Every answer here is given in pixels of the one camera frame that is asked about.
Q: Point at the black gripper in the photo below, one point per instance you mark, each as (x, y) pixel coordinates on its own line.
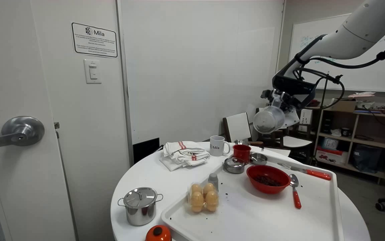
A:
(285, 100)

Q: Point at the clear plastic measuring jug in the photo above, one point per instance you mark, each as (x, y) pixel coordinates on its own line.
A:
(268, 119)

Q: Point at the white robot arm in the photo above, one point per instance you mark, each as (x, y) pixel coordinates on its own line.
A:
(353, 37)

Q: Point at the red bowl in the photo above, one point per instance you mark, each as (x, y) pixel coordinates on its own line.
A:
(268, 179)

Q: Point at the small steel lidded bowl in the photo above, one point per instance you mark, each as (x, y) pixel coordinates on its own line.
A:
(233, 166)

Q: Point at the red mug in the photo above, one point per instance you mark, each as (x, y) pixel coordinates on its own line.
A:
(243, 152)

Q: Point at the wooden shelf unit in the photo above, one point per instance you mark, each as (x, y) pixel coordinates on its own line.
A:
(351, 139)

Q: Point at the whiteboard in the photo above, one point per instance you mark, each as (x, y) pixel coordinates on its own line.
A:
(362, 79)

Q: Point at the white plastic tray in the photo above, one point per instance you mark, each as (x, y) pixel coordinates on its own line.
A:
(247, 214)

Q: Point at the white red striped cloth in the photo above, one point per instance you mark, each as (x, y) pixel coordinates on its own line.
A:
(184, 154)

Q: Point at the white round table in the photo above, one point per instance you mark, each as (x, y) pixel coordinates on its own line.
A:
(152, 172)

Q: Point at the bag of bread rolls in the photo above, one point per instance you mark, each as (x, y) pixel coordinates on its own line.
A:
(204, 198)

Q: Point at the black box on floor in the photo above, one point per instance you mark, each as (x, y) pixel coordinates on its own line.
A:
(146, 147)

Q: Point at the small steel pot with lid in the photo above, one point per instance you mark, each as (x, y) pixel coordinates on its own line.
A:
(141, 205)

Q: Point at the orange round object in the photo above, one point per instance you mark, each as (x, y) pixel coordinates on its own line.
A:
(160, 233)

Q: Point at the red handled knife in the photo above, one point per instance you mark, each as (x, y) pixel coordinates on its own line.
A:
(308, 170)

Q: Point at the red handled metal spoon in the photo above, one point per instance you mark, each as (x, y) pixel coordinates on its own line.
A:
(296, 195)

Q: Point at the white light switch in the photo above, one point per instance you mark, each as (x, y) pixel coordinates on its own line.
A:
(91, 68)

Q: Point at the wall sign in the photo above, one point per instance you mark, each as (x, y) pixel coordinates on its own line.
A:
(94, 40)

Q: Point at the metal door handle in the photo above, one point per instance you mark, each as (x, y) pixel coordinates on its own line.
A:
(23, 130)

